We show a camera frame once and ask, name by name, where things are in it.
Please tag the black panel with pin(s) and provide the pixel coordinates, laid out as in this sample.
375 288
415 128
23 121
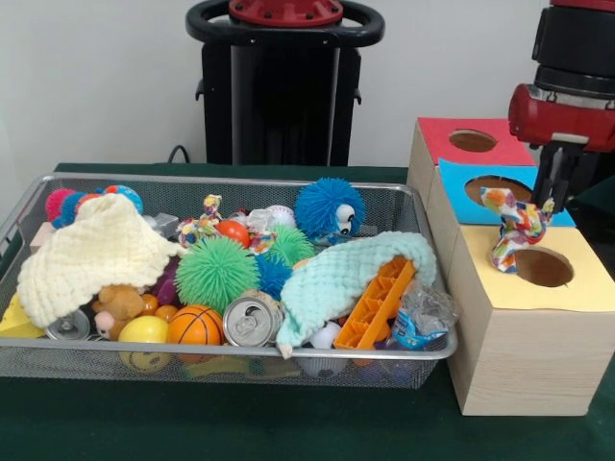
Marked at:
601 192

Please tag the large blue spiky ball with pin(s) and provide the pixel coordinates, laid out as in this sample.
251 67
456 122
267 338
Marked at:
322 206

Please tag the yellow ball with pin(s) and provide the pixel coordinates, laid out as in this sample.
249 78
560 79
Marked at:
144 330

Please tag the wooden three-hole box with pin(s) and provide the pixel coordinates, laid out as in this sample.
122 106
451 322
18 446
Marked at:
528 355

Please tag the mint green waffle cloth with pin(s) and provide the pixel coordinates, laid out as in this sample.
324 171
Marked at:
336 279

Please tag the orange plastic gear toy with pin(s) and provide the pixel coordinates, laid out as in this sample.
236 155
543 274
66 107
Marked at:
377 303

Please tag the green spiky ball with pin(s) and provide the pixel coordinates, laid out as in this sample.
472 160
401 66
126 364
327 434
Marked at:
216 274

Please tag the clear plastic packet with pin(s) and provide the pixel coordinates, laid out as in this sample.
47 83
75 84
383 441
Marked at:
423 312

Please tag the clear mesh bin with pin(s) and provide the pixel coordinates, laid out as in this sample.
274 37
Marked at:
58 360

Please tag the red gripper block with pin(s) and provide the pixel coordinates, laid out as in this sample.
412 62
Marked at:
562 120

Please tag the small orange basketball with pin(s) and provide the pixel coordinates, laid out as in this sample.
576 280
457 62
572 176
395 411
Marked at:
197 327

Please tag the small brown teddy bear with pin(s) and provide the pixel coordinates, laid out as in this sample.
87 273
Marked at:
120 303

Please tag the silver drink can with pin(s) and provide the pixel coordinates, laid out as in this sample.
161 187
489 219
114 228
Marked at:
252 322

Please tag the cream waffle cloth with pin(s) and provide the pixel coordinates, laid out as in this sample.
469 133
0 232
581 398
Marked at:
96 250

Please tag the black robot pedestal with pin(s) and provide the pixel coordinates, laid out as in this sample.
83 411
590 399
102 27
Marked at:
279 106

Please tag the colourful patterned cloth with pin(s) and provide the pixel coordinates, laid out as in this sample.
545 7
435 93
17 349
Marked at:
517 230

